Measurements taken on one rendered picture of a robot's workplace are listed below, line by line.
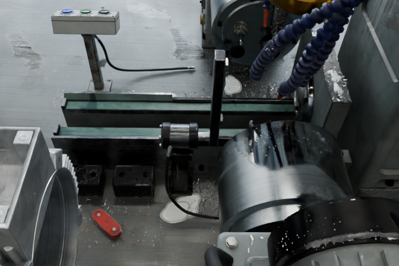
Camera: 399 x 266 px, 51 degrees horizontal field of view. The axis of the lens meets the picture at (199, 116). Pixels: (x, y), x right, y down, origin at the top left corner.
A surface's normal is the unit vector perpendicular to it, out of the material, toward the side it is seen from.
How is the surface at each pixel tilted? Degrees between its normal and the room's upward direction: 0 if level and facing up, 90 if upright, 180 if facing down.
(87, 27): 69
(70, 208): 54
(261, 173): 28
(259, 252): 0
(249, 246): 0
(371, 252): 4
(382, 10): 90
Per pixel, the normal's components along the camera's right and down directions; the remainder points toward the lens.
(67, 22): 0.01, 0.46
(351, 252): -0.36, -0.62
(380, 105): -1.00, -0.01
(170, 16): 0.03, -0.66
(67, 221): 0.03, 0.03
